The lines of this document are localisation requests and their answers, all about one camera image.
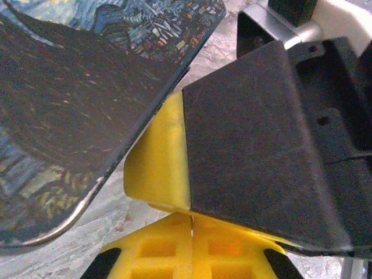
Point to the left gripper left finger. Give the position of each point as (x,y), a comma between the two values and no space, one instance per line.
(183,261)

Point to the starry night painted box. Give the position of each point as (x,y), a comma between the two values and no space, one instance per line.
(72,87)

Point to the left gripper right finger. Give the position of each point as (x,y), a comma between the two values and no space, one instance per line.
(200,261)

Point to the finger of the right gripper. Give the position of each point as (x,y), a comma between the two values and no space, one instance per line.
(247,139)

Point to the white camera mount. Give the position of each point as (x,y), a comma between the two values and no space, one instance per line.
(343,17)

